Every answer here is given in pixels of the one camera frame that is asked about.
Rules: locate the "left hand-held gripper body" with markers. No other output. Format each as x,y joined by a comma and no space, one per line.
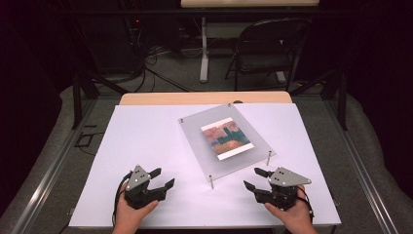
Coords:
138,195

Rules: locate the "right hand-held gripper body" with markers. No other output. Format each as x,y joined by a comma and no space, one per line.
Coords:
285,180

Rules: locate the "clear acrylic photo frame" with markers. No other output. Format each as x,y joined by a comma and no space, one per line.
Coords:
201,152

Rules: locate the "person's left hand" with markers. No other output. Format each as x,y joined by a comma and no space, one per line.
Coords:
130,217

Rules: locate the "person's right hand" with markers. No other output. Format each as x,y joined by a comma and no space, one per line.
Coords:
293,219

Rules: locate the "white table mat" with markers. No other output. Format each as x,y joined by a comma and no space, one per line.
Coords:
146,139

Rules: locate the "colourful landscape photo print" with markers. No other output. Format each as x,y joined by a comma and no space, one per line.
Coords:
227,138

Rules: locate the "light wooden table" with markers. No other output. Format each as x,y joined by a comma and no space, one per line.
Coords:
195,98

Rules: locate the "black metal stand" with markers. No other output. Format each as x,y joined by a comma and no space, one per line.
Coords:
341,100
77,100

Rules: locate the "black folding chair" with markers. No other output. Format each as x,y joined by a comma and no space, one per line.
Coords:
269,45

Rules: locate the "black equipment rack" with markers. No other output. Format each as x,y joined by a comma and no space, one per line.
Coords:
136,42

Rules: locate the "white desk leg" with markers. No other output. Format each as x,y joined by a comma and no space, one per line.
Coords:
204,48

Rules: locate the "pale desk top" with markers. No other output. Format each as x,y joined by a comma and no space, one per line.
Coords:
250,3

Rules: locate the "aluminium rail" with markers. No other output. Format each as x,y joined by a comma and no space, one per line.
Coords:
48,175
360,169

